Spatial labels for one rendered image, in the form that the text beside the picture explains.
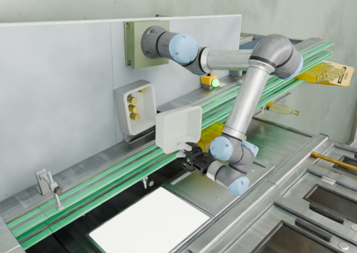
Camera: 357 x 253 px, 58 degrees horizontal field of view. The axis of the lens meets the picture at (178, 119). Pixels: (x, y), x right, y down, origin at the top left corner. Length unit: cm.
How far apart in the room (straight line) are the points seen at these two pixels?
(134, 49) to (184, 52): 25
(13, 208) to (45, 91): 47
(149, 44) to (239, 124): 60
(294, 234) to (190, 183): 52
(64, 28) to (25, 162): 56
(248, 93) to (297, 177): 73
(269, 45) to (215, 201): 73
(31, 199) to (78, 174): 21
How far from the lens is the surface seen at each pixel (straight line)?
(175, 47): 135
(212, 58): 141
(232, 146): 109
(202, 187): 158
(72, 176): 148
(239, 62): 133
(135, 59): 150
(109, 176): 146
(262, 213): 153
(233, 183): 120
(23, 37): 133
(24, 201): 144
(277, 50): 114
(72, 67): 142
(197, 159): 129
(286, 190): 165
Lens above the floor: 200
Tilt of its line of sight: 42 degrees down
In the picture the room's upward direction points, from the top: 112 degrees clockwise
